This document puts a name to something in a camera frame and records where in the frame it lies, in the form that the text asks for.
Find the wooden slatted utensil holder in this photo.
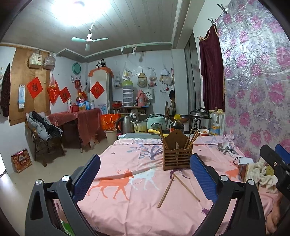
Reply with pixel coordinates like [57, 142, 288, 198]
[163, 130, 192, 171]

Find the chopstick in holder left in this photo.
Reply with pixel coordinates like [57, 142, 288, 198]
[158, 129, 169, 149]

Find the dark red curtain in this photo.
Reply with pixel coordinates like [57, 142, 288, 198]
[200, 25, 225, 110]

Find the green ceiling fan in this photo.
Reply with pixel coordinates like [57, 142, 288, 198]
[71, 23, 108, 51]

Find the chopstick in holder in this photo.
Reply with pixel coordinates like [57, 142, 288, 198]
[158, 129, 169, 149]
[184, 130, 200, 149]

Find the brown wooden board door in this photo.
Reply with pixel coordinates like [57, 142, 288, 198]
[9, 48, 51, 126]

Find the white rice cooker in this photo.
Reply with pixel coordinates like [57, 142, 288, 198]
[146, 114, 167, 131]

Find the pink thermos jug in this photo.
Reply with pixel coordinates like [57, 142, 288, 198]
[136, 89, 147, 107]

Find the clear plastic jar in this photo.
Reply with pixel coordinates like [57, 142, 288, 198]
[209, 108, 225, 136]

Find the metal spoon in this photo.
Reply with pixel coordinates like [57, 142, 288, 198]
[217, 142, 238, 157]

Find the stacked grey steamer container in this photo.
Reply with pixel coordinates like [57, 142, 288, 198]
[122, 80, 134, 107]

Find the chopstick in holder right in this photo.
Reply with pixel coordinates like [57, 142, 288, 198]
[184, 130, 200, 149]

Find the red covered side table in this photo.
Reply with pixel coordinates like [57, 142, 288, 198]
[48, 108, 105, 152]

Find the red gift box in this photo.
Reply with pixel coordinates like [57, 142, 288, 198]
[11, 148, 32, 173]

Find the wooden chair with clothes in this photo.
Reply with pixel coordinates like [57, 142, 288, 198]
[25, 111, 65, 167]

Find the yellow ladle handle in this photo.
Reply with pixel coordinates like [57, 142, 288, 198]
[148, 129, 170, 137]

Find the dark soy sauce bottle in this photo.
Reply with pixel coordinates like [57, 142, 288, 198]
[170, 114, 184, 133]

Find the white refrigerator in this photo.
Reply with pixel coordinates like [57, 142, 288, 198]
[88, 67, 113, 115]

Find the cream knitted cloth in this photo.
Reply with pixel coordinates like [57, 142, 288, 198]
[243, 158, 278, 194]

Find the black electric pressure cooker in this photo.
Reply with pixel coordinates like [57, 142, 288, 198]
[189, 108, 211, 131]

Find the wooden chopstick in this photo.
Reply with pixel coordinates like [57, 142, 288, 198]
[173, 173, 200, 202]
[157, 174, 175, 208]

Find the cooking oil bottle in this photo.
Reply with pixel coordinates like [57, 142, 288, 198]
[76, 93, 86, 111]

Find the stainless electric kettle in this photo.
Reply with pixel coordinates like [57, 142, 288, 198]
[116, 115, 134, 134]

